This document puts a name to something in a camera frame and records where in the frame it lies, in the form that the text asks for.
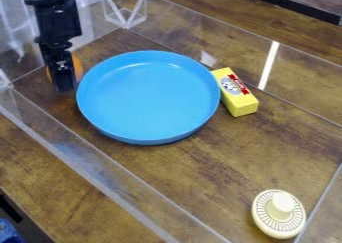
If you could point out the orange ball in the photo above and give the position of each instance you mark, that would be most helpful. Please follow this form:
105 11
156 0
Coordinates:
77 67

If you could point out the yellow butter block toy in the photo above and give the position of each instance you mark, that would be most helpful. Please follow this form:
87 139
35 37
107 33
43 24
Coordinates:
235 95

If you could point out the cream round knob lid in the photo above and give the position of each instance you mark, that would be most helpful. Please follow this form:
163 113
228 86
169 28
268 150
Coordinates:
278 214

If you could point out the blue object at corner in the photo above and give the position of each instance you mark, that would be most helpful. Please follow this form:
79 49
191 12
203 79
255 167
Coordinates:
8 233

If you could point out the clear acrylic enclosure wall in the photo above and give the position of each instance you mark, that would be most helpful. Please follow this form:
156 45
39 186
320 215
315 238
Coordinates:
93 190

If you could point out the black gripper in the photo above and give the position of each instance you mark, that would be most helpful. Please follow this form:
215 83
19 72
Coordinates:
59 25

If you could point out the blue round tray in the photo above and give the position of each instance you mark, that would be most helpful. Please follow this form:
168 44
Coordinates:
148 97

